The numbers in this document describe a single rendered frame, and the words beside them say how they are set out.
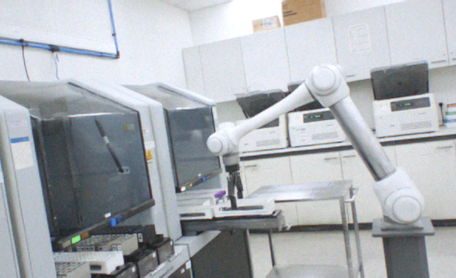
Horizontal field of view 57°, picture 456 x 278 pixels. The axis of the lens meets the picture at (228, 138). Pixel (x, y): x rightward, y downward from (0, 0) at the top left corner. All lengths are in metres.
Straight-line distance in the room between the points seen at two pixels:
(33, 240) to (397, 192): 1.34
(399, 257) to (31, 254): 1.52
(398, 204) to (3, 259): 1.39
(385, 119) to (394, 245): 2.33
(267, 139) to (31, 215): 3.30
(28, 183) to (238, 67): 3.66
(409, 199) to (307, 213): 2.76
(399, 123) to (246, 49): 1.81
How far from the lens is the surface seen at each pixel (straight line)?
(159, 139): 2.10
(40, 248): 1.48
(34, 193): 1.46
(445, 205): 4.42
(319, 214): 4.47
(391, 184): 1.83
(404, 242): 2.09
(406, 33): 4.59
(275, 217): 2.06
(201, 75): 4.99
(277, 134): 4.40
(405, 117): 4.28
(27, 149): 1.45
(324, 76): 1.76
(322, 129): 4.32
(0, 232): 1.38
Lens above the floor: 1.32
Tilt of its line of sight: 3 degrees down
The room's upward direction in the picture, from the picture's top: 8 degrees counter-clockwise
